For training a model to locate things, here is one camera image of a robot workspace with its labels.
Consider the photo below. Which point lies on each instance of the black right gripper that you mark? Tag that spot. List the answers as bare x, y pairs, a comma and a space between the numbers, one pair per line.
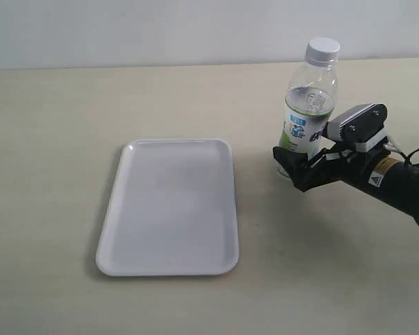
339, 163

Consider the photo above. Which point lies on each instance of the clear plastic drink bottle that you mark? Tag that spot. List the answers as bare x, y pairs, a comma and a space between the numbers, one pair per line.
309, 101

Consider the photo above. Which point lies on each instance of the white bottle cap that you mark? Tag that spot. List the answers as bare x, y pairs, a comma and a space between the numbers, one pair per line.
322, 52

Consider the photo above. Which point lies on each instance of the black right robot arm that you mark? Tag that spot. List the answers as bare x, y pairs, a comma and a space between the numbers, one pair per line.
375, 173

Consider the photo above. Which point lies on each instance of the white rectangular plastic tray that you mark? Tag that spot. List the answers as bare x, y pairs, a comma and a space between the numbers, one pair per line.
171, 211

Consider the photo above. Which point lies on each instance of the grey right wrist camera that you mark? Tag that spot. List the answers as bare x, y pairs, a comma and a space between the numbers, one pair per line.
360, 128

